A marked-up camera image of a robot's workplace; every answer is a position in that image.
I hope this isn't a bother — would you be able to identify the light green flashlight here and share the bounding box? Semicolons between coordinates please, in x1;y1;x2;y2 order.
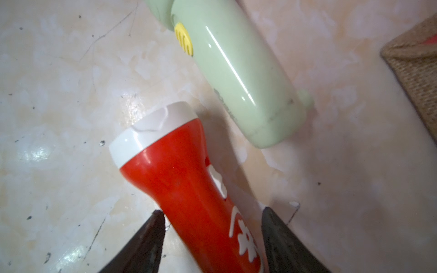
147;0;314;149

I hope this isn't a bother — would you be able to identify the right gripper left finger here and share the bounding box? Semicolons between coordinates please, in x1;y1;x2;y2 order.
100;210;166;273

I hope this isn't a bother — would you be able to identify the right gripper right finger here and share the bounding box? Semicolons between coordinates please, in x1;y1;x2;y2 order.
261;207;331;273

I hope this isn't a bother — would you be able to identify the red flashlight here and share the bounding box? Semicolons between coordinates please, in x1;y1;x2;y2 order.
109;101;265;273

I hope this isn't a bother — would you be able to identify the brown jute tote bag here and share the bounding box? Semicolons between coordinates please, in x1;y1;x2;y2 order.
380;14;437;141

